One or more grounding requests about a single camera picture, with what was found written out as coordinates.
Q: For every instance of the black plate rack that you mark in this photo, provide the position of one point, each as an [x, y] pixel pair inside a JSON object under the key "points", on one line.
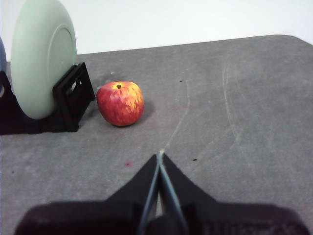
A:
{"points": [[73, 98]]}

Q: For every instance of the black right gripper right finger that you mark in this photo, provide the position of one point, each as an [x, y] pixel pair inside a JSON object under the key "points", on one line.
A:
{"points": [[200, 215]]}

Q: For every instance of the pale green plate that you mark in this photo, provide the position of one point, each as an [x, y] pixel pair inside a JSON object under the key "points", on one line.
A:
{"points": [[36, 61]]}

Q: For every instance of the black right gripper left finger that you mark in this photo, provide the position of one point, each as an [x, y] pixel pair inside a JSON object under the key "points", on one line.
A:
{"points": [[122, 210]]}

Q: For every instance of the blue plate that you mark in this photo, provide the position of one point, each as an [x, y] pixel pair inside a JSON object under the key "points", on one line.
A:
{"points": [[2, 54]]}

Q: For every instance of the red apple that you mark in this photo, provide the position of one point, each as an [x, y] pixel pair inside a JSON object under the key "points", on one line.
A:
{"points": [[119, 105]]}

